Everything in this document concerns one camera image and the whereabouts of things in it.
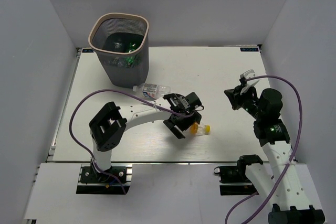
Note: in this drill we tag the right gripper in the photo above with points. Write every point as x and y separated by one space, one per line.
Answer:
235 96

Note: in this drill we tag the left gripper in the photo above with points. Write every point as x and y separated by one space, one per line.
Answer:
195 117

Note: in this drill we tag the clear bottle orange label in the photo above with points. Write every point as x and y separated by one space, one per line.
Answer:
199 129

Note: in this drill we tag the clear bottle white cap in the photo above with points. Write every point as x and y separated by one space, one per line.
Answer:
151 91

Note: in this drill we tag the small green bottle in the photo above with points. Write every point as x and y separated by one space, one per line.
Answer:
132 45

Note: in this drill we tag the large green bottle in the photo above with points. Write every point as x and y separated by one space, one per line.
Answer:
129 61

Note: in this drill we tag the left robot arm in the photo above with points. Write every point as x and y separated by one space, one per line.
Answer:
177 112

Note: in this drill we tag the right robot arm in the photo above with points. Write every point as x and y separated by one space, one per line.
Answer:
282 191

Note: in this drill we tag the grey mesh waste bin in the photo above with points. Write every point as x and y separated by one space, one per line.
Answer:
109 37

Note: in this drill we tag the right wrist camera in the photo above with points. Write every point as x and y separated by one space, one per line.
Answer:
246 82

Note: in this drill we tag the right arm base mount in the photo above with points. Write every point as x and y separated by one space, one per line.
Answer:
233 181

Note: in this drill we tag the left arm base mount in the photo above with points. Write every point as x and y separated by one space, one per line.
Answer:
91 182

